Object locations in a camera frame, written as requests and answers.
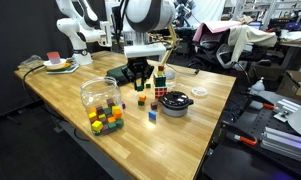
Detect red plastic cup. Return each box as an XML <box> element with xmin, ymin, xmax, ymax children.
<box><xmin>46</xmin><ymin>51</ymin><xmax>62</xmax><ymax>65</ymax></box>

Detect white and red Rubik's cube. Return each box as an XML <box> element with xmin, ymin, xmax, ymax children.
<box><xmin>154</xmin><ymin>85</ymin><xmax>168</xmax><ymax>100</ymax></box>

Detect orange handled clamp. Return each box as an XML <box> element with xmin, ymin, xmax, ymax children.
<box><xmin>233</xmin><ymin>133</ymin><xmax>259</xmax><ymax>147</ymax></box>

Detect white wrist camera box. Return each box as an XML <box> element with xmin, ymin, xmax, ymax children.
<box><xmin>123</xmin><ymin>43</ymin><xmax>167</xmax><ymax>60</ymax></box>

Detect pink cloth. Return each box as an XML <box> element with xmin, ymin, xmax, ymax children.
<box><xmin>192</xmin><ymin>20</ymin><xmax>243</xmax><ymax>43</ymax></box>

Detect wooden desk lamp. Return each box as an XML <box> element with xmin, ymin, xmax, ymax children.
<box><xmin>158</xmin><ymin>23</ymin><xmax>183</xmax><ymax>81</ymax></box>

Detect white spray bottle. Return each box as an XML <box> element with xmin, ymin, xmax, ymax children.
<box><xmin>249</xmin><ymin>77</ymin><xmax>267</xmax><ymax>96</ymax></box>

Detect clear plastic bag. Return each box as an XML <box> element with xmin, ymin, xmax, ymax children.
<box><xmin>19</xmin><ymin>54</ymin><xmax>45</xmax><ymax>70</ymax></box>

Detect white bowl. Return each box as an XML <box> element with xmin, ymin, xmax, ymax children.
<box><xmin>43</xmin><ymin>58</ymin><xmax>68</xmax><ymax>68</ymax></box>

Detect clear round plastic lid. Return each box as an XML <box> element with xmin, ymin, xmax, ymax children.
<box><xmin>190</xmin><ymin>86</ymin><xmax>208</xmax><ymax>98</ymax></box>

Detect brown cardboard box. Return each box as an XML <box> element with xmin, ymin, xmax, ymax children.
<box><xmin>275</xmin><ymin>69</ymin><xmax>301</xmax><ymax>101</ymax></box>

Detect orange block in jar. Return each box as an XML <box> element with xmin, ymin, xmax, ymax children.
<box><xmin>113</xmin><ymin>108</ymin><xmax>124</xmax><ymax>120</ymax></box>

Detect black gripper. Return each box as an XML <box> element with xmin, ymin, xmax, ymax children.
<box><xmin>122</xmin><ymin>57</ymin><xmax>155</xmax><ymax>91</ymax></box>

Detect grey pot with black lid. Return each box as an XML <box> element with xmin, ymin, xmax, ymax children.
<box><xmin>157</xmin><ymin>91</ymin><xmax>195</xmax><ymax>118</ymax></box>

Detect dark green flat case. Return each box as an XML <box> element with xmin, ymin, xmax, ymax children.
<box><xmin>106</xmin><ymin>64</ymin><xmax>138</xmax><ymax>87</ymax></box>

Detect beige cloth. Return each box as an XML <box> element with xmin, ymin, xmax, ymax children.
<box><xmin>227</xmin><ymin>24</ymin><xmax>278</xmax><ymax>64</ymax></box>

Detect clear plastic jar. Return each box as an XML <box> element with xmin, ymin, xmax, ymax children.
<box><xmin>80</xmin><ymin>76</ymin><xmax>125</xmax><ymax>137</ymax></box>

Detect orange handled screwdriver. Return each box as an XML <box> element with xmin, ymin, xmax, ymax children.
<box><xmin>249</xmin><ymin>101</ymin><xmax>277</xmax><ymax>111</ymax></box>

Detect aluminium profile bars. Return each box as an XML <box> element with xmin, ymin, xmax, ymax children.
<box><xmin>259</xmin><ymin>126</ymin><xmax>301</xmax><ymax>166</ymax></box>

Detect dark green Rubik's cube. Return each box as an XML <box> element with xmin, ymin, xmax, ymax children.
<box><xmin>152</xmin><ymin>73</ymin><xmax>167</xmax><ymax>88</ymax></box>

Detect black office chair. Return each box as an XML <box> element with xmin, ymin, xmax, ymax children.
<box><xmin>188</xmin><ymin>28</ymin><xmax>258</xmax><ymax>73</ymax></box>

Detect black cable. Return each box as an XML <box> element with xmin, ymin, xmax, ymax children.
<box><xmin>21</xmin><ymin>64</ymin><xmax>63</xmax><ymax>123</ymax></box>

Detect stack of colourful plates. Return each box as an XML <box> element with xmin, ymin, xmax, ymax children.
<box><xmin>45</xmin><ymin>61</ymin><xmax>80</xmax><ymax>75</ymax></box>

